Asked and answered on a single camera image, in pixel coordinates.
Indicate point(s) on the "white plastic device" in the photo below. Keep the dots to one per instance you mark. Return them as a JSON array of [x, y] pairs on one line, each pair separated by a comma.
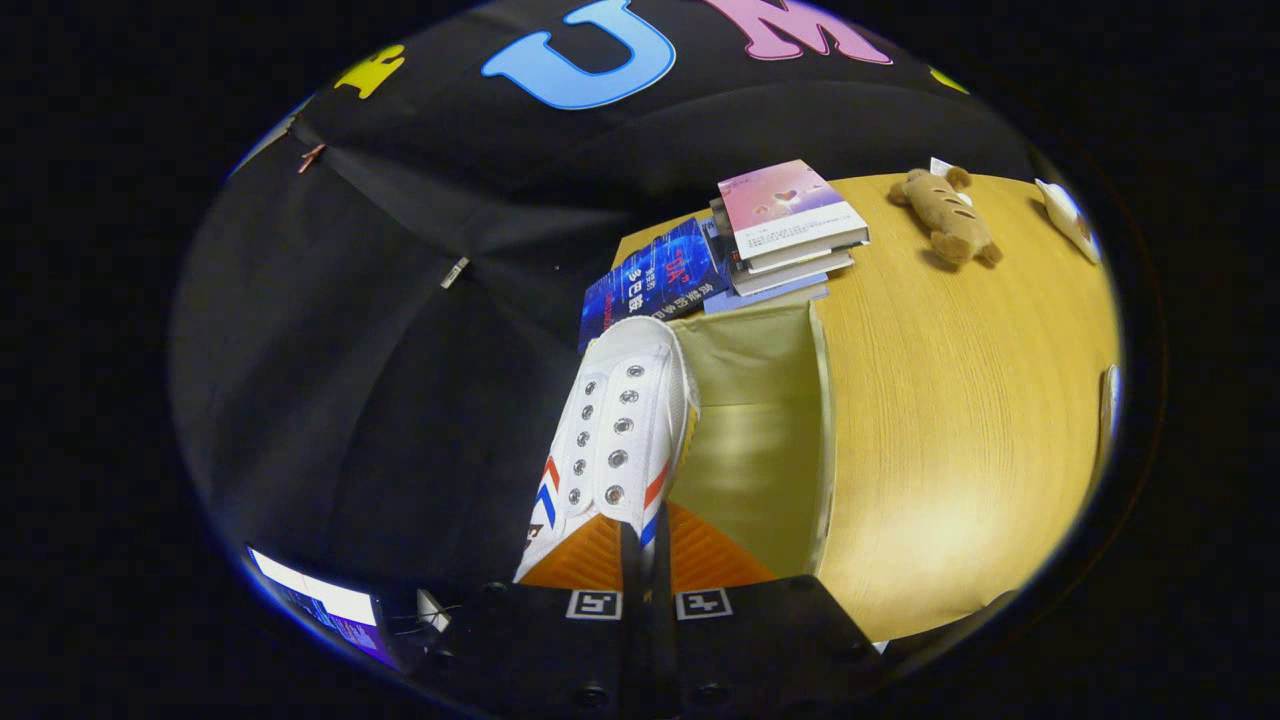
[[432, 610]]

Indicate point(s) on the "black backdrop cloth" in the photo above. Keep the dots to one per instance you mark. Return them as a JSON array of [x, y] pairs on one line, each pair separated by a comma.
[[380, 380]]

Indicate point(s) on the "white striped canvas shoe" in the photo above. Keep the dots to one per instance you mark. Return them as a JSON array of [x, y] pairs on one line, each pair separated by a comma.
[[1110, 400], [625, 400]]

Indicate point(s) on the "copper cloth clip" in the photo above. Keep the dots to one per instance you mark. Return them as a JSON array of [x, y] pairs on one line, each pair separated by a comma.
[[312, 157]]

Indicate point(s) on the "lit computer monitor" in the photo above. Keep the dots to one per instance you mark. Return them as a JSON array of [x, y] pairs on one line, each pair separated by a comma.
[[320, 600]]

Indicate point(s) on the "pale blue cover book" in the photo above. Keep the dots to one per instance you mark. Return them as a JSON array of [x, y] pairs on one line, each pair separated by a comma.
[[765, 297]]

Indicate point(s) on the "brown plush toy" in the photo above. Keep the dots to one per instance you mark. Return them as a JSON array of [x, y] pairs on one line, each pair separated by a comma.
[[945, 215]]

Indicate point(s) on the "pale green storage box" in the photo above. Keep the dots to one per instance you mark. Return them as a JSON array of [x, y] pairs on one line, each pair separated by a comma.
[[760, 430]]

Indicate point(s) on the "white plush toy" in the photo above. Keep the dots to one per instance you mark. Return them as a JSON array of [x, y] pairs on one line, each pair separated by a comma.
[[1065, 215]]

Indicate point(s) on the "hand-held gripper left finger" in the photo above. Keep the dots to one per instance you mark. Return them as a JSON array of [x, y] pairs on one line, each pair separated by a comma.
[[540, 650]]

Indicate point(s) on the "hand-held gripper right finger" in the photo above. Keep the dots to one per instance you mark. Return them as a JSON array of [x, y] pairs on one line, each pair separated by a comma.
[[770, 650]]

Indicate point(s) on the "silver cloth clip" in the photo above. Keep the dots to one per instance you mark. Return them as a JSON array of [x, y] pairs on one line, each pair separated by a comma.
[[455, 272]]

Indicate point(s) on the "pink cover book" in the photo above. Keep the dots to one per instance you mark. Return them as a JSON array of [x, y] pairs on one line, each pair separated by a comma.
[[780, 200]]

